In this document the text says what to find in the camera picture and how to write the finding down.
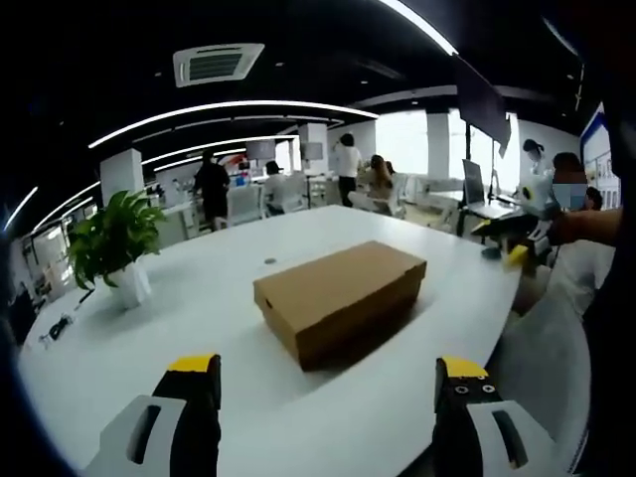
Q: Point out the wall poster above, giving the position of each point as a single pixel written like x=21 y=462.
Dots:
x=601 y=159

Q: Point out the hanging display screen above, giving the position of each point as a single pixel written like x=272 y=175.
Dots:
x=312 y=150
x=261 y=149

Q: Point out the open laptop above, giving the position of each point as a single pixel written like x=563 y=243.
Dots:
x=477 y=191

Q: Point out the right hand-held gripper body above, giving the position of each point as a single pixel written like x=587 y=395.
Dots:
x=539 y=201

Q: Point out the green potted plant white pot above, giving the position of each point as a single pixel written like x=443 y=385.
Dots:
x=116 y=238

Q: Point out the ceiling air conditioner vent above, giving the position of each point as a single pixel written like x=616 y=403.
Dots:
x=217 y=64

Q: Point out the brown cardboard shoe box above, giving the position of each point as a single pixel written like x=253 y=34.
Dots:
x=338 y=283

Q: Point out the black hanging panel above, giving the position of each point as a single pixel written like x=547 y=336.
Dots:
x=484 y=104

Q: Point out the small dark flat object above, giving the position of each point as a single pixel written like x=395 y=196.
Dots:
x=491 y=253

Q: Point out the long curved ceiling light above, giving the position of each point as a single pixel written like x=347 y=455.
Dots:
x=233 y=113

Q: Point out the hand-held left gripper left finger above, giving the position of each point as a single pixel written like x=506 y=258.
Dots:
x=191 y=417

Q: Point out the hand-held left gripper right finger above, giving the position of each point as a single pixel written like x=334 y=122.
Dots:
x=454 y=422

